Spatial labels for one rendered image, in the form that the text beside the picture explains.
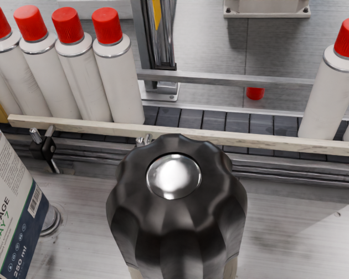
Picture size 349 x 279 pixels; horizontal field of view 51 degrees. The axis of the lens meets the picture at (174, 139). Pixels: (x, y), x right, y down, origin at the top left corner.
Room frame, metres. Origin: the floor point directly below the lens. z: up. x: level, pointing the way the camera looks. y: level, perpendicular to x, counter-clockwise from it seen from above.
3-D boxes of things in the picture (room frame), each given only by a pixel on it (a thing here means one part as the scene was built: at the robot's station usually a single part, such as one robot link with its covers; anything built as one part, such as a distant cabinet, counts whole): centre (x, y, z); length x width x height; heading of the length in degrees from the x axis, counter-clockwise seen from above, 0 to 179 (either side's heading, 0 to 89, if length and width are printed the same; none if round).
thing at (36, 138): (0.37, 0.20, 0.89); 0.06 x 0.03 x 0.12; 167
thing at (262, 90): (0.50, -0.16, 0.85); 0.03 x 0.03 x 0.03
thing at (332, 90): (0.34, -0.22, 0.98); 0.05 x 0.05 x 0.20
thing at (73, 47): (0.42, 0.12, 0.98); 0.05 x 0.05 x 0.20
